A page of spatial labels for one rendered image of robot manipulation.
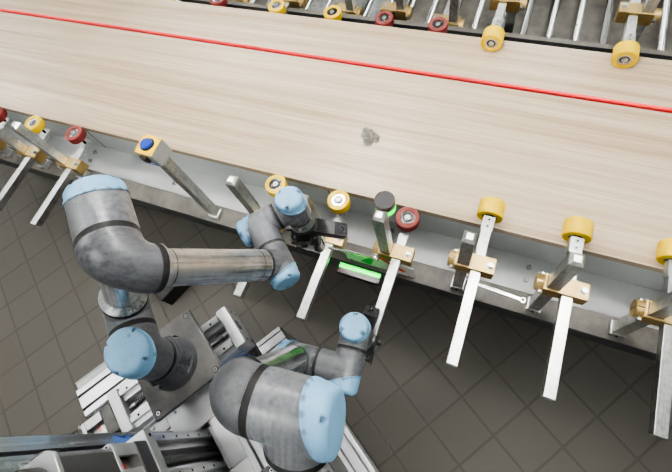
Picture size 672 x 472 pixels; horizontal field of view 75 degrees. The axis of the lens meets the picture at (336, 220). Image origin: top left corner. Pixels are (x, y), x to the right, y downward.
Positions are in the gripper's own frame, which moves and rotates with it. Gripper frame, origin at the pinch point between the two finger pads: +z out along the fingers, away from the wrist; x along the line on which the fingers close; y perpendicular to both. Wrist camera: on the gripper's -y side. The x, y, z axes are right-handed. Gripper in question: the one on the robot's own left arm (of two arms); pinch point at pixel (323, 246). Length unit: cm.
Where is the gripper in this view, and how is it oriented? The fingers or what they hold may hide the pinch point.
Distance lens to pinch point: 141.4
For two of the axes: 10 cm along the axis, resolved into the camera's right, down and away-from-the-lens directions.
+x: -0.1, 9.1, -4.2
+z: 1.7, 4.1, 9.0
